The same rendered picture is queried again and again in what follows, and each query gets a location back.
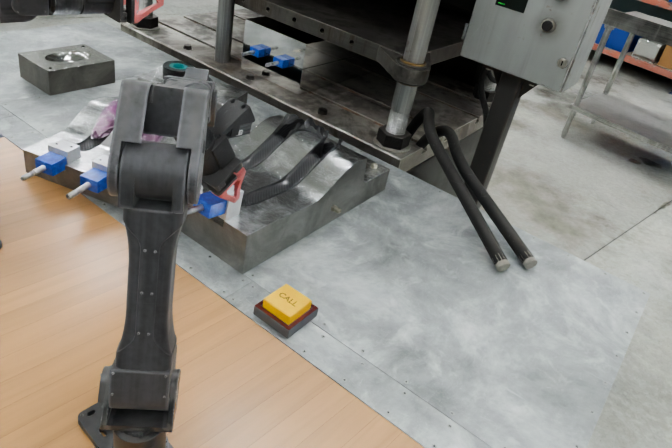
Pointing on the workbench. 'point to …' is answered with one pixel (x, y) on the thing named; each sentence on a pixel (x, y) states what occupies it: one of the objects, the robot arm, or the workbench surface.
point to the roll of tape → (175, 68)
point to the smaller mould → (66, 68)
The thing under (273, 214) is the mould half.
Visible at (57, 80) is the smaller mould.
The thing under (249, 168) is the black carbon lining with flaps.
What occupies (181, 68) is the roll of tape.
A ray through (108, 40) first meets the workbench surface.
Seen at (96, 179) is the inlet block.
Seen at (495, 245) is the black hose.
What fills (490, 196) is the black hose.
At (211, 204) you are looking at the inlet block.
